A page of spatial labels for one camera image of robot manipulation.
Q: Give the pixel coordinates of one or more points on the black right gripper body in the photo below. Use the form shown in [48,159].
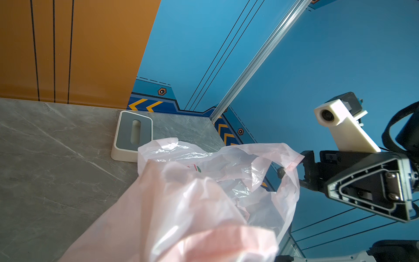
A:
[382,183]

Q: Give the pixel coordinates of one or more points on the pink plastic bag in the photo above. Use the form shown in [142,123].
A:
[188,205]

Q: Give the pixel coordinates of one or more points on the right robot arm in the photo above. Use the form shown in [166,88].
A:
[369,238]

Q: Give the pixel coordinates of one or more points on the white grey tissue box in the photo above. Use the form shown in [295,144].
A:
[133,130]

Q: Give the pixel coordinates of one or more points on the right aluminium corner post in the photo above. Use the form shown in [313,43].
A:
[269,45]

